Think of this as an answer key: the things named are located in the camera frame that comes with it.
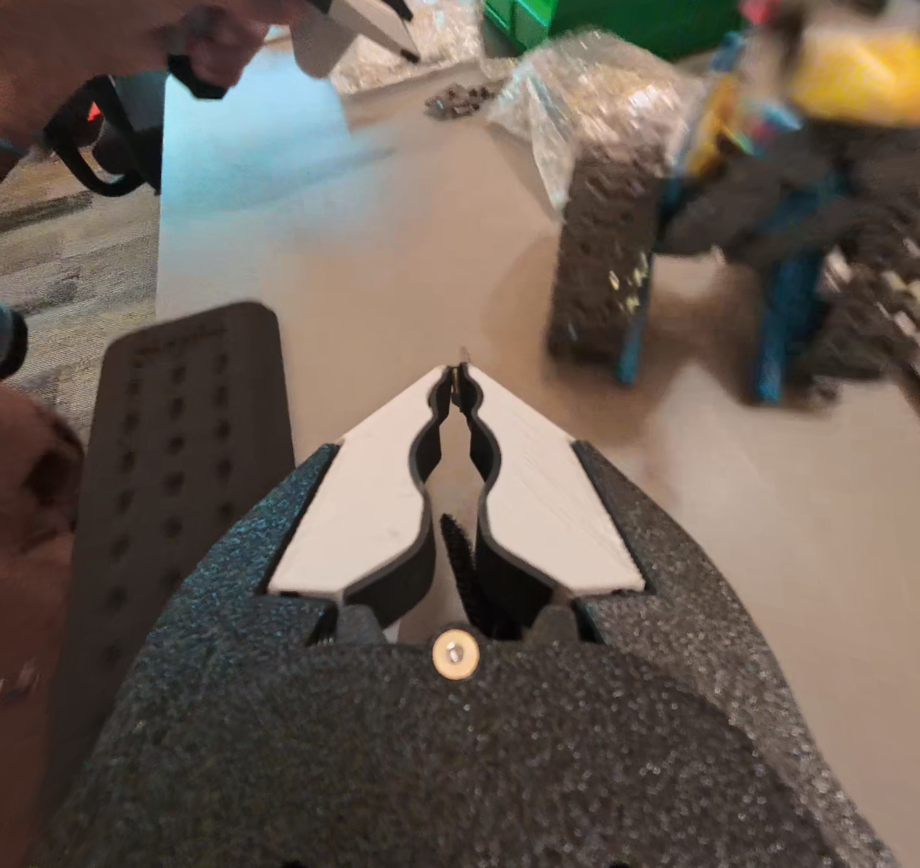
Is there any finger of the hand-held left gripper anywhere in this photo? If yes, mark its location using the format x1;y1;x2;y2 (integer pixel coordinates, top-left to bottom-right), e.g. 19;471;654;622
276;0;423;66
291;9;401;81

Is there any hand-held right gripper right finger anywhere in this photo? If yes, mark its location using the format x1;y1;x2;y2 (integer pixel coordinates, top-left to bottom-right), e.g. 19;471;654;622
454;364;647;626

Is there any small bubble wrap bag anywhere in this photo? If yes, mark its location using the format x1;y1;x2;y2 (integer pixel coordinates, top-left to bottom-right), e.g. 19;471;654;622
327;0;497;96

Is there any grey desk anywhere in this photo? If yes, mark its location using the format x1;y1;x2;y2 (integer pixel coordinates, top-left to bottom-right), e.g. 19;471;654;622
154;42;920;868

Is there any person's left hand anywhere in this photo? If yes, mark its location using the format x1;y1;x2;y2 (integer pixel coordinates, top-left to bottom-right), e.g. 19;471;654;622
0;0;306;147

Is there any blue grey toy robot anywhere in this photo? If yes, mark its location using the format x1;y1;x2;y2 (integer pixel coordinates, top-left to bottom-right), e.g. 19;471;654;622
546;0;920;409

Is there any large bubble wrap bag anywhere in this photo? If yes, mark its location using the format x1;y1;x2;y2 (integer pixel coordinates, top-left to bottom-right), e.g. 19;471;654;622
487;29;709;217

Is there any pile of grey track links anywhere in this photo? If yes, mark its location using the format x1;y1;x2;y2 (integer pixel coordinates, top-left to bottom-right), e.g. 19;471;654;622
424;80;506;122

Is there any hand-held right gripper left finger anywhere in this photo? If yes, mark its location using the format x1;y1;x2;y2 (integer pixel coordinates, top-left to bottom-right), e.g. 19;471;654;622
266;365;454;630

